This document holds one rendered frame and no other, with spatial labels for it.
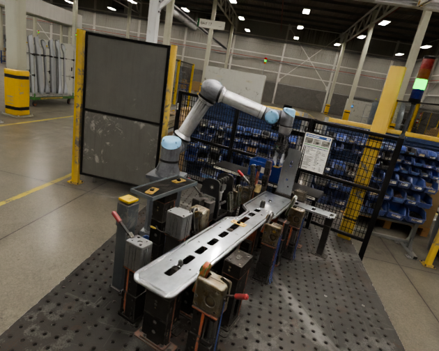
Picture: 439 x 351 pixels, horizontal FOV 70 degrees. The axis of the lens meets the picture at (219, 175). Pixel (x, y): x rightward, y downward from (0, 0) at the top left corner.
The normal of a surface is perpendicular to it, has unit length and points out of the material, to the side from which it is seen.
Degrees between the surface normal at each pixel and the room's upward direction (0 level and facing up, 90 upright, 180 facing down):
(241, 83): 90
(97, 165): 91
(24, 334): 0
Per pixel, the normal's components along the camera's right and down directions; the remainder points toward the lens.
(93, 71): -0.22, 0.25
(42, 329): 0.17, -0.94
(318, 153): -0.49, 0.18
